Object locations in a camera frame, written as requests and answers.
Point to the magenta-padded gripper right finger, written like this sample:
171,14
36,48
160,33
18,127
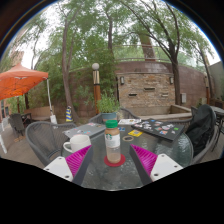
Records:
148,161

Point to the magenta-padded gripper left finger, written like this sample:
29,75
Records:
76,161

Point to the green-capped coffee drink bottle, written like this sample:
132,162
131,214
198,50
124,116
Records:
113,143

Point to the white ceramic mug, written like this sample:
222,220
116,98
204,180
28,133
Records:
78,143

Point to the flat round red coaster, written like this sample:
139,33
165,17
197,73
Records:
107,162

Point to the yellow square card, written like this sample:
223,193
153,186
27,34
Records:
135,133

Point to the grey laptop with stickers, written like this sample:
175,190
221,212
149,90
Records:
83,130

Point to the white printed paper sheet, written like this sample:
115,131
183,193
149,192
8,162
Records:
130,121

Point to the blue yellow striped cone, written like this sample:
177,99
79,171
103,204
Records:
69,115

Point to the black jacket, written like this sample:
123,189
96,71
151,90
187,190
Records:
200,128

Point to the green plant in blue pot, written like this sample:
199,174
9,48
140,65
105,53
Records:
108,106

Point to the dark patio chairs group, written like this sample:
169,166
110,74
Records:
17,121

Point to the leaning pale-trunked tree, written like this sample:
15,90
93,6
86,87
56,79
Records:
65,86

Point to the dark-trunked tree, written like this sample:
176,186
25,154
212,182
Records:
176,86

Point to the round dark patio table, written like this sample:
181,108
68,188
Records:
219,111

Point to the orange canopy tent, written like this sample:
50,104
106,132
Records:
20,81

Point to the grey wall utility box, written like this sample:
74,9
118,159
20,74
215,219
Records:
183,98

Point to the globe-topped lamp post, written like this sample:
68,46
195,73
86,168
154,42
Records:
96,86

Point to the wall lantern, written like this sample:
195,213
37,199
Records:
171,80
122,80

